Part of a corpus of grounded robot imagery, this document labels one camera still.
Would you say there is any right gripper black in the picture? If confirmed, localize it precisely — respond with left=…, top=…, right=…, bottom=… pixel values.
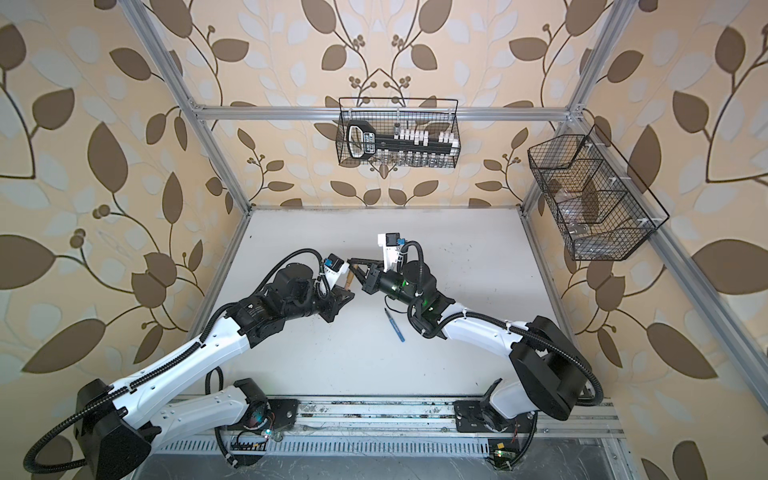
left=348, top=263, right=421, bottom=315

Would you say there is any blue pen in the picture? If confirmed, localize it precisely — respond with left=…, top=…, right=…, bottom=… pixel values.
left=384, top=307, right=406, bottom=343

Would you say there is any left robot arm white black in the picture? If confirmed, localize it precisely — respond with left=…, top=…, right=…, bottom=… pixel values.
left=23, top=258, right=354, bottom=479

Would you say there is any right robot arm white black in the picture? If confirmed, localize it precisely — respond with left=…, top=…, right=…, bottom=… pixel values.
left=350, top=258, right=604, bottom=432

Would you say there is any black tool with white bits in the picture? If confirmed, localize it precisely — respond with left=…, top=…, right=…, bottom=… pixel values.
left=341, top=120, right=461, bottom=160

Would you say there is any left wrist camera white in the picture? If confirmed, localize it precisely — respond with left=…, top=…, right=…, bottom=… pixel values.
left=323, top=254, right=349, bottom=287

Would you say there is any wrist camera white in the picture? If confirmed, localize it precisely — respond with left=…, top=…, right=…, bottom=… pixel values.
left=323, top=254, right=349, bottom=287
left=377, top=232, right=404, bottom=271

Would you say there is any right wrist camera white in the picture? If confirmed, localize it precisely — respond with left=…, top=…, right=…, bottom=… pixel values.
left=377, top=232, right=404, bottom=271

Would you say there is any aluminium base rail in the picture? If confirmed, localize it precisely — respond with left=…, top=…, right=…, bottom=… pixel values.
left=197, top=394, right=625, bottom=458

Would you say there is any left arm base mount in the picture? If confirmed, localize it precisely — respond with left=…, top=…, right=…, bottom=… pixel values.
left=214, top=399, right=299, bottom=469

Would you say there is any back wire basket black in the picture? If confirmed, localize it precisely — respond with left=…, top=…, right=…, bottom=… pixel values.
left=335, top=95, right=462, bottom=169

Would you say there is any wire basket black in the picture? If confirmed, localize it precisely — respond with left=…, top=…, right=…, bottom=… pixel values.
left=527, top=126, right=669, bottom=261
left=335, top=95, right=462, bottom=169

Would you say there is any aluminium frame left post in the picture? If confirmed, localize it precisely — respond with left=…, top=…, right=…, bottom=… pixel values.
left=117, top=0, right=251, bottom=216

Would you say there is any aluminium frame post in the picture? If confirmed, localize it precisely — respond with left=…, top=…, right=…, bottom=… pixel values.
left=117, top=0, right=251, bottom=216
left=518, top=0, right=637, bottom=214

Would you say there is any aluminium frame back bar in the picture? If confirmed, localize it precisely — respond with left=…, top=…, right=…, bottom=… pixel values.
left=191, top=105, right=571, bottom=122

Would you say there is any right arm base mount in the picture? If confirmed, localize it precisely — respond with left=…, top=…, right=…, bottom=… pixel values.
left=453, top=400, right=538, bottom=471

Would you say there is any right wire basket black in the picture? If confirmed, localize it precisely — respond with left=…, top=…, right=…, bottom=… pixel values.
left=527, top=126, right=669, bottom=261

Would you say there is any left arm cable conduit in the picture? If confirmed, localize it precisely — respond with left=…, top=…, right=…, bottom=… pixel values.
left=22, top=247, right=328, bottom=475

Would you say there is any aluminium frame right post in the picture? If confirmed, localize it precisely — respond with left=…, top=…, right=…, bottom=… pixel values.
left=518, top=0, right=637, bottom=214

